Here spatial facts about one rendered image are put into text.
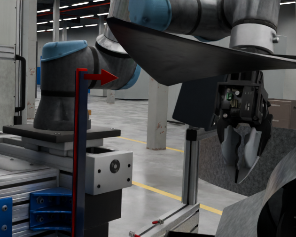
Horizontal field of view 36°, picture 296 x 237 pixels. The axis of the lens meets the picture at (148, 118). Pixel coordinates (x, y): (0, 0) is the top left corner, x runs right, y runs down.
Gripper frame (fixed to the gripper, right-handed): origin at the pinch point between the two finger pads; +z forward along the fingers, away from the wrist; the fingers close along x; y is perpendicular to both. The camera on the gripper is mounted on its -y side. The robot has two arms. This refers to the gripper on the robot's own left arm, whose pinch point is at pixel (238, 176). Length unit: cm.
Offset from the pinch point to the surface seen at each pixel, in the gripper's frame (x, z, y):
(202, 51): 0.8, -11.3, 27.2
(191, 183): -20.9, 0.0, -37.1
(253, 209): 6.7, 5.4, 17.0
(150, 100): -302, -157, -576
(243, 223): 5.6, 7.3, 17.1
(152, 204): -156, 7, -322
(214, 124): -18.1, -16.5, -40.0
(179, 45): -1.6, -11.4, 28.6
